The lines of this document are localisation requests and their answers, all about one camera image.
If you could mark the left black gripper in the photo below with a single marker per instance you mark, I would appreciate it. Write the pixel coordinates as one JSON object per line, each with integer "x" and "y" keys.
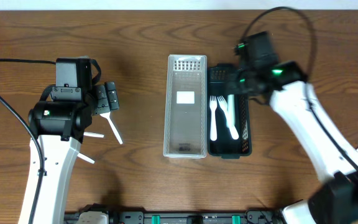
{"x": 111, "y": 95}

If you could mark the black plastic basket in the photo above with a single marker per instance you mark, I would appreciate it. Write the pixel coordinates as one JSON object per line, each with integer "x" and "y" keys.
{"x": 225, "y": 146}

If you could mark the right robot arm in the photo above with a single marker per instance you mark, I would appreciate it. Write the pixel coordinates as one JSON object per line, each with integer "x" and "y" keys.
{"x": 288, "y": 92}

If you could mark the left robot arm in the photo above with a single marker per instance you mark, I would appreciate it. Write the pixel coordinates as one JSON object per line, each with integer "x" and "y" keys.
{"x": 58, "y": 121}

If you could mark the clear plastic basket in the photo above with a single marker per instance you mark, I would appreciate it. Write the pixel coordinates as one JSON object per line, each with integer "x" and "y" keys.
{"x": 185, "y": 131}

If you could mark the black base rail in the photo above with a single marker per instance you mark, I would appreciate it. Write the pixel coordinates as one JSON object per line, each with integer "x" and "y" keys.
{"x": 97, "y": 213}

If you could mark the white plastic fork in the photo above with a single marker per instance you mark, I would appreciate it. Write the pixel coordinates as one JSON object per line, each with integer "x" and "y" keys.
{"x": 230, "y": 108}
{"x": 232, "y": 129}
{"x": 213, "y": 104}

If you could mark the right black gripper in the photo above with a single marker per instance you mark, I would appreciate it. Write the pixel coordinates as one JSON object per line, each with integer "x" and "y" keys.
{"x": 239, "y": 83}

